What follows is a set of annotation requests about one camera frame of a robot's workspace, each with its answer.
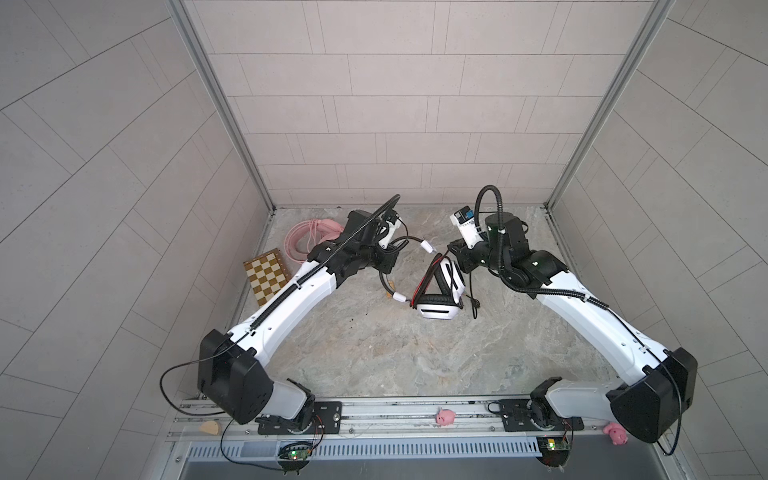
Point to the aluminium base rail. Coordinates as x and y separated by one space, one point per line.
493 436

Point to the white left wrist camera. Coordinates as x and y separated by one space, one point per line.
389 230

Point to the wooden folding chess board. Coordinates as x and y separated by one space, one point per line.
266 275

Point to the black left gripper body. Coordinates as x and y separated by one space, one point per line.
379 259

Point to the pink pig toy right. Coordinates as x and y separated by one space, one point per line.
617 434

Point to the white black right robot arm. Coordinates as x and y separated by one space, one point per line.
655 385

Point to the white black headphones with cable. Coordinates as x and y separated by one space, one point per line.
439 294

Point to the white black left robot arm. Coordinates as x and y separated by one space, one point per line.
231 366

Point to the left circuit board with led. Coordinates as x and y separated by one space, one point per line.
294 456

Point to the pink headphones with cable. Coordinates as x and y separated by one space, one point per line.
305 235

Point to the beige wooden piece on rail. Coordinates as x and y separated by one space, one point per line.
210 427

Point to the circuit board with led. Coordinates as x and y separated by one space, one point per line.
555 451
294 456

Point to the pink pig toy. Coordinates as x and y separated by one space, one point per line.
445 417
617 434

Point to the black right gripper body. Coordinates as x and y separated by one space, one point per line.
479 255

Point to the right circuit board with led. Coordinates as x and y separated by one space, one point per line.
555 451

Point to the pink pig toy centre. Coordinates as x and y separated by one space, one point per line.
445 417

